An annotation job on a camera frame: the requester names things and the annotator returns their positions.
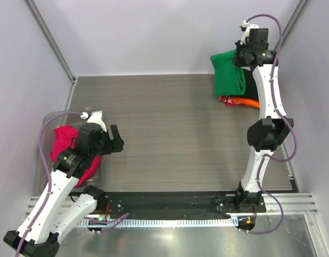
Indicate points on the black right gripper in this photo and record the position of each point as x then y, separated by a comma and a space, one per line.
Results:
237, 61

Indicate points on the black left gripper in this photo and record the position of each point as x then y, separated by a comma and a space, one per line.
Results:
113, 145

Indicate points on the green t shirt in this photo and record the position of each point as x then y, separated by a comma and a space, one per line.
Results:
229, 79

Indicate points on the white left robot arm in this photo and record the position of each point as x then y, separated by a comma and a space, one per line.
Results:
44, 229

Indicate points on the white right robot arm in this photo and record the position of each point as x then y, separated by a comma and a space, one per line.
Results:
272, 127

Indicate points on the black folded t shirt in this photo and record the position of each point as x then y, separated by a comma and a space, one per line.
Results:
251, 88

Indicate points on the orange folded t shirt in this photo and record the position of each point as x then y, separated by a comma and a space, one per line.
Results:
246, 102

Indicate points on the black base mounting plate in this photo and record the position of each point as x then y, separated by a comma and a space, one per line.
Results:
191, 205

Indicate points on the clear plastic bin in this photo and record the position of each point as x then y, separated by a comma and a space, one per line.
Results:
48, 138

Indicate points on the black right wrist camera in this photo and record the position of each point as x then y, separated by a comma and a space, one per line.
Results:
254, 36

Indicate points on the white slotted cable duct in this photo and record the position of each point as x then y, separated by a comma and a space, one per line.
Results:
233, 221

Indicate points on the aluminium frame rail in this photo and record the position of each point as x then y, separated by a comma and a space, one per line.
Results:
292, 204

